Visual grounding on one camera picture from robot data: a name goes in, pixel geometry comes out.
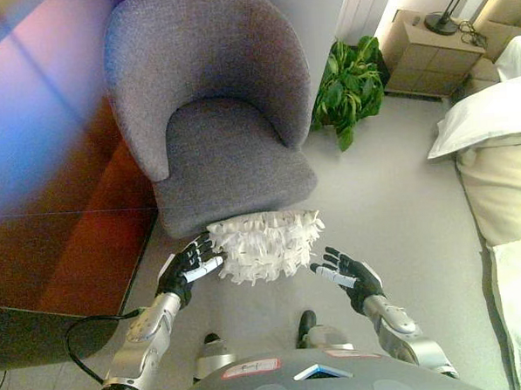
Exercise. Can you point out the green potted plant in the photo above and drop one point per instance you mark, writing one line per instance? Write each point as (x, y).
(347, 90)

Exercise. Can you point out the grey robot torso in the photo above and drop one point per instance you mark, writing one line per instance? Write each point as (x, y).
(323, 384)

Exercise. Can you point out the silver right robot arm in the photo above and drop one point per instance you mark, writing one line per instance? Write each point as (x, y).
(403, 327)

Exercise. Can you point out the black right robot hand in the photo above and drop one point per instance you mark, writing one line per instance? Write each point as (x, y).
(361, 281)

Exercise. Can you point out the white bed pillow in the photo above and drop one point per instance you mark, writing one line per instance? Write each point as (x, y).
(479, 122)

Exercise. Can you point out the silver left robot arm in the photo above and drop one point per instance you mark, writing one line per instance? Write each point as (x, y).
(137, 350)

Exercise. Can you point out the grey fabric armchair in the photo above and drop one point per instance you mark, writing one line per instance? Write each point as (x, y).
(223, 153)

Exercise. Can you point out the beige nightstand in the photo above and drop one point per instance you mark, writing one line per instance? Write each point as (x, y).
(432, 59)

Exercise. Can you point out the white fringed pillow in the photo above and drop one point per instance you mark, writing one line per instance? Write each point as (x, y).
(267, 247)

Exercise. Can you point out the cream bed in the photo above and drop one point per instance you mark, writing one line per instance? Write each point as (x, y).
(510, 199)

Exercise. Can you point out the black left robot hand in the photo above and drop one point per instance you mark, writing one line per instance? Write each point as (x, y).
(175, 276)

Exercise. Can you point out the silver robot leg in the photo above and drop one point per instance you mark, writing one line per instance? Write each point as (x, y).
(214, 359)
(325, 338)

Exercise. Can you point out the white draped cloth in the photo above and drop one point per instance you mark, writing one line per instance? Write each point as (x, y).
(517, 57)

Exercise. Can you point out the silver left robot leg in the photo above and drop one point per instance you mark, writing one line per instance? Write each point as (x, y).
(214, 359)

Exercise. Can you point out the red-brown wooden cabinet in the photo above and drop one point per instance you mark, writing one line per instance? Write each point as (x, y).
(70, 240)

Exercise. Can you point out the silver right robot leg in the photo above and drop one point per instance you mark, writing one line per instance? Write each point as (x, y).
(325, 338)

